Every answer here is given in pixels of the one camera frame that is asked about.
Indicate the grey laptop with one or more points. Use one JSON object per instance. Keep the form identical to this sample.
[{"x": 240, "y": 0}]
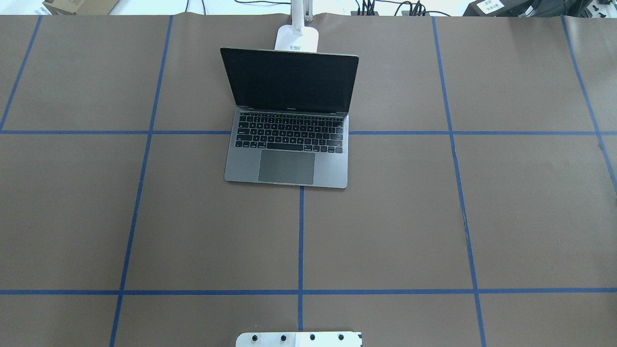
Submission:
[{"x": 291, "y": 122}]

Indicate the white desk lamp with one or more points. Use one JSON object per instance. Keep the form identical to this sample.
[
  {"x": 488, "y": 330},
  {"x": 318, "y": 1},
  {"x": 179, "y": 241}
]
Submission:
[{"x": 297, "y": 36}]

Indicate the cardboard box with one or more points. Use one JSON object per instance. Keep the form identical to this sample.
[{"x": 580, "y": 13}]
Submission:
[{"x": 80, "y": 7}]

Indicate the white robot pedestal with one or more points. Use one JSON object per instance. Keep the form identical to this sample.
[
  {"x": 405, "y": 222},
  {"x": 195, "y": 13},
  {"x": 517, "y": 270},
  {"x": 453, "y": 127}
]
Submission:
[{"x": 300, "y": 339}]

